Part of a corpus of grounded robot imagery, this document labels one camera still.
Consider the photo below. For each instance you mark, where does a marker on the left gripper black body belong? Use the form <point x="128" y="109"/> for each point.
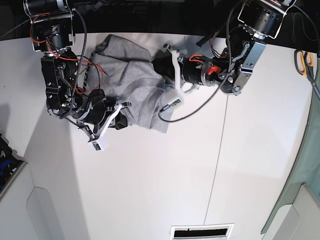
<point x="196" y="69"/>

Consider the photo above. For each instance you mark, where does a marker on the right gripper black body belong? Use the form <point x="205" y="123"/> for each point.
<point x="98" y="115"/>

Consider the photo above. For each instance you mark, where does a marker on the grey t-shirt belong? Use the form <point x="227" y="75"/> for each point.
<point x="131" y="77"/>

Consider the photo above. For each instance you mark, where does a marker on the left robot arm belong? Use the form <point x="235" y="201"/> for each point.
<point x="231" y="70"/>

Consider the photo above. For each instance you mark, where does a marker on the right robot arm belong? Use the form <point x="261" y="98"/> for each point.
<point x="51" y="32"/>

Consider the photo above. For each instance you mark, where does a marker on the blue black clutter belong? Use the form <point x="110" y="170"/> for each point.
<point x="8" y="163"/>

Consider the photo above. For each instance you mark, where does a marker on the grey white side bin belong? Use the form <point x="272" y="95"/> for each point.
<point x="297" y="221"/>

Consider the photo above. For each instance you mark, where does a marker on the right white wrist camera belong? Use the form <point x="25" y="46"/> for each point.
<point x="99" y="144"/>

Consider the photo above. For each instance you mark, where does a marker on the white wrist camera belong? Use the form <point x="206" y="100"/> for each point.
<point x="174" y="97"/>
<point x="99" y="144"/>

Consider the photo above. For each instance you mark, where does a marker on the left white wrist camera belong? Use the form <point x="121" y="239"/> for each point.
<point x="174" y="97"/>

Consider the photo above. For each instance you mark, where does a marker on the orange handled scissors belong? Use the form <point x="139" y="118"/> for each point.
<point x="304" y="65"/>

